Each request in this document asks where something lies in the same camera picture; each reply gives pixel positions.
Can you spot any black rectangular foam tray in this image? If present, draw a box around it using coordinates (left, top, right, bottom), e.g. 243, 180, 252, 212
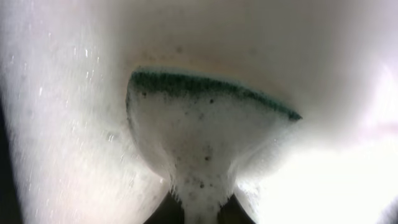
0, 0, 398, 224

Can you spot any green scouring sponge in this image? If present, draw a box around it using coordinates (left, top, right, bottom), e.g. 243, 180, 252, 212
126, 67, 301, 223

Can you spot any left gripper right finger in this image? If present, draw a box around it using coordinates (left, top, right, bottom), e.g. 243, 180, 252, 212
217, 194, 255, 224

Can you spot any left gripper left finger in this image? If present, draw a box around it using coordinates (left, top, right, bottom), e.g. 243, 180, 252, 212
144, 192, 185, 224

